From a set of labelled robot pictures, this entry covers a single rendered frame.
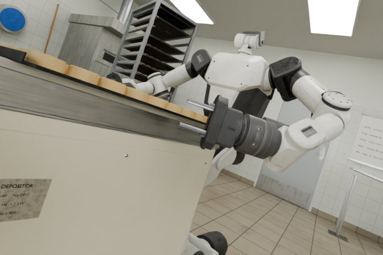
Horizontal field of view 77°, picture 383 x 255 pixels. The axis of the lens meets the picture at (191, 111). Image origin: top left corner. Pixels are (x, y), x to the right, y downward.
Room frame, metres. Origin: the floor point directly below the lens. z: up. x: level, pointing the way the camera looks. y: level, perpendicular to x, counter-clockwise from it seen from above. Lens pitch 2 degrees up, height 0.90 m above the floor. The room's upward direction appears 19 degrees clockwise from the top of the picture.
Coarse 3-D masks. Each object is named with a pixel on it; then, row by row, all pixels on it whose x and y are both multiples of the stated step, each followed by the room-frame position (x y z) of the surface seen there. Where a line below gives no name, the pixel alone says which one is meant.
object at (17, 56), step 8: (0, 48) 0.36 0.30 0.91; (8, 48) 0.33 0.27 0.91; (8, 56) 0.33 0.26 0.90; (16, 56) 0.31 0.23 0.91; (24, 56) 0.29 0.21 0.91; (32, 64) 0.30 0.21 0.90; (48, 72) 0.31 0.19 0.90; (56, 72) 0.32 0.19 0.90; (72, 80) 0.34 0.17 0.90; (80, 80) 0.35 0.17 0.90; (96, 88) 0.37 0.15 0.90; (104, 88) 0.38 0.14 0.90; (120, 96) 0.41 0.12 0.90; (128, 96) 0.42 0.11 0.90; (144, 104) 0.45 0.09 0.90; (168, 112) 0.50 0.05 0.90; (192, 120) 0.57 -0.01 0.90
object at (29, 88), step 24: (0, 72) 0.31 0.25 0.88; (24, 72) 0.33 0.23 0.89; (0, 96) 0.31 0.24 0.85; (24, 96) 0.34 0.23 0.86; (48, 96) 0.36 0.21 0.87; (72, 96) 0.39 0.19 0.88; (96, 96) 0.42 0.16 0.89; (96, 120) 0.43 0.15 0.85; (120, 120) 0.47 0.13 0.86; (144, 120) 0.51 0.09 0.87; (168, 120) 0.57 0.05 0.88; (216, 144) 0.77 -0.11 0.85
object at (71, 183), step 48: (0, 144) 0.32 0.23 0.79; (48, 144) 0.37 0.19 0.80; (96, 144) 0.43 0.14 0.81; (144, 144) 0.52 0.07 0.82; (192, 144) 0.65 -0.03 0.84; (0, 192) 0.33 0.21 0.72; (48, 192) 0.39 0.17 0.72; (96, 192) 0.46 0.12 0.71; (144, 192) 0.56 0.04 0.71; (192, 192) 0.71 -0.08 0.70; (0, 240) 0.35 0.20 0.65; (48, 240) 0.41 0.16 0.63; (96, 240) 0.49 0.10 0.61; (144, 240) 0.60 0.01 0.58
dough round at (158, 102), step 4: (148, 96) 0.51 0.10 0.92; (152, 96) 0.51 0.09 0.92; (148, 100) 0.51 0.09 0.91; (152, 100) 0.51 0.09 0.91; (156, 100) 0.51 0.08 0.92; (160, 100) 0.51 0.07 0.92; (164, 100) 0.52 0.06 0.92; (152, 104) 0.51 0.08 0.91; (156, 104) 0.51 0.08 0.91; (160, 104) 0.51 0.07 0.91; (164, 104) 0.52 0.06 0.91; (164, 108) 0.52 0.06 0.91
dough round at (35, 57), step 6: (30, 54) 0.33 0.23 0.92; (36, 54) 0.33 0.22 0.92; (42, 54) 0.33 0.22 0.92; (30, 60) 0.33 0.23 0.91; (36, 60) 0.33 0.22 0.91; (42, 60) 0.33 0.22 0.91; (48, 60) 0.33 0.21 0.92; (54, 60) 0.33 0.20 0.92; (60, 60) 0.34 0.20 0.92; (42, 66) 0.33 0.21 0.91; (48, 66) 0.33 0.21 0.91; (54, 66) 0.34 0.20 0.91; (60, 66) 0.34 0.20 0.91; (66, 66) 0.36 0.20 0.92; (60, 72) 0.35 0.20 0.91
